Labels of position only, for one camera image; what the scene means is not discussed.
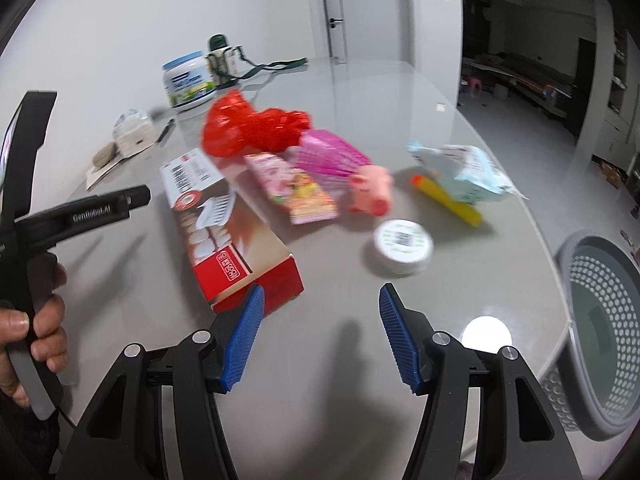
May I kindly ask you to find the small beige object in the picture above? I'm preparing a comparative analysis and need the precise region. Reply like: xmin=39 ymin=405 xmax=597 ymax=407
xmin=92 ymin=142 xmax=119 ymax=167

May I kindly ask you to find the pink pig toy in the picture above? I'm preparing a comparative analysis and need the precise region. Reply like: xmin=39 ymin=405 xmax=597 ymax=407
xmin=348 ymin=164 xmax=393 ymax=217

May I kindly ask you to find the white round tin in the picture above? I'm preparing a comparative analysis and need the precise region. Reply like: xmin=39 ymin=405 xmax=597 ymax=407
xmin=372 ymin=219 xmax=433 ymax=277

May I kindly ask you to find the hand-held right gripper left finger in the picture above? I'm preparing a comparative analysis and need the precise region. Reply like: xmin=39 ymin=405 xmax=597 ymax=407
xmin=57 ymin=284 xmax=266 ymax=480

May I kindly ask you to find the grey perforated basket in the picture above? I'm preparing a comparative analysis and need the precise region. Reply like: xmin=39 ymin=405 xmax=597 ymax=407
xmin=542 ymin=230 xmax=640 ymax=442

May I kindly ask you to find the person's left hand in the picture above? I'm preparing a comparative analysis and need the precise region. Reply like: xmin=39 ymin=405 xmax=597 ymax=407
xmin=0 ymin=265 xmax=69 ymax=409

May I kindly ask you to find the red plastic bag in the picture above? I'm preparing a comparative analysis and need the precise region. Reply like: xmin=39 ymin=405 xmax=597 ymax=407
xmin=201 ymin=89 xmax=312 ymax=158

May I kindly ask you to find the white paper sheet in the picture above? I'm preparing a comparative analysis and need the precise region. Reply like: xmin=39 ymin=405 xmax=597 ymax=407
xmin=86 ymin=152 xmax=132 ymax=191

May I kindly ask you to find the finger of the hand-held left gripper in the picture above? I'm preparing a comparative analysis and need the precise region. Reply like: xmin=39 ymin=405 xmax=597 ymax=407
xmin=116 ymin=185 xmax=152 ymax=212

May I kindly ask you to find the low long table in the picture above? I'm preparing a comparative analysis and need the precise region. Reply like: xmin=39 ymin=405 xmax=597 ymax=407
xmin=462 ymin=55 xmax=575 ymax=106

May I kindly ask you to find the white jar with blue lid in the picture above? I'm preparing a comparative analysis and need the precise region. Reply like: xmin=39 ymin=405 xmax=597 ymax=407
xmin=161 ymin=50 xmax=218 ymax=110

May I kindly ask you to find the pink snack packet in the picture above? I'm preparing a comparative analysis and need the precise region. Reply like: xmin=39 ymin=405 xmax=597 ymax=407
xmin=244 ymin=152 xmax=341 ymax=225

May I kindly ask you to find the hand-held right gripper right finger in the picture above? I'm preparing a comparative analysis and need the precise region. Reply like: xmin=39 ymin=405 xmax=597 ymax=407
xmin=378 ymin=284 xmax=583 ymax=480

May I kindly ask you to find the red cardboard box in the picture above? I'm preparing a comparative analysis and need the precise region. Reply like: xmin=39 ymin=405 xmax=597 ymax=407
xmin=160 ymin=149 xmax=305 ymax=317

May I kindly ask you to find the built-in wall shelf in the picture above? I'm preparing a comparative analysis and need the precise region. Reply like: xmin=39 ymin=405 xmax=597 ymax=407
xmin=607 ymin=27 xmax=632 ymax=113

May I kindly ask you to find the orange yellow tube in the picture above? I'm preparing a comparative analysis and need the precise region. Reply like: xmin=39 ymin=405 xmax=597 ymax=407
xmin=411 ymin=174 xmax=483 ymax=225

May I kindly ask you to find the light blue packet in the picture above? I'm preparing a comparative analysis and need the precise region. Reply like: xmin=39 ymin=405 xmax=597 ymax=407
xmin=407 ymin=142 xmax=530 ymax=206

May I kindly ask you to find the grey door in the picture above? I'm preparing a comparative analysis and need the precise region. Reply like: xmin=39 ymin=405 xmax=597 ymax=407
xmin=319 ymin=0 xmax=349 ymax=59

